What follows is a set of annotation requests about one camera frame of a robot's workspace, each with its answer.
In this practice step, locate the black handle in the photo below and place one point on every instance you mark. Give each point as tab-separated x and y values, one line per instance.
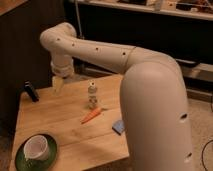
187	63

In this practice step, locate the small clear plastic bottle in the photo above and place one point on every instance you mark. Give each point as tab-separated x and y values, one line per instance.
92	90

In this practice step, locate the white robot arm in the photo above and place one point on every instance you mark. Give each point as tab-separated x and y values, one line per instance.
153	96

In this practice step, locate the orange toy carrot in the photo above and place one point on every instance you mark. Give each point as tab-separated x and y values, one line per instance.
94	113

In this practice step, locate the background shelf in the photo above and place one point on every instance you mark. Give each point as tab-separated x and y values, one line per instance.
155	8

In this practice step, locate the black rectangular block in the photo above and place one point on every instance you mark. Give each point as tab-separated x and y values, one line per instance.
28	87

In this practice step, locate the white cup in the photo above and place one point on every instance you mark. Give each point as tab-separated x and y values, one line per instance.
36	148

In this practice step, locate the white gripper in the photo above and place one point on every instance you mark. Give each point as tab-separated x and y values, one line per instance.
62	67

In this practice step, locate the metal beam with pole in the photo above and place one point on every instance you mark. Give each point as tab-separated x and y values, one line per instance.
180	37

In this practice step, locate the blue sponge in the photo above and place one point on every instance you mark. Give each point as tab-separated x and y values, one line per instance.
118	127

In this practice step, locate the green plate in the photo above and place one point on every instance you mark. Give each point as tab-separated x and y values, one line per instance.
21	164

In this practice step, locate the wooden table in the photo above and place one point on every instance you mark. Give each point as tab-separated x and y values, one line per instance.
80	146

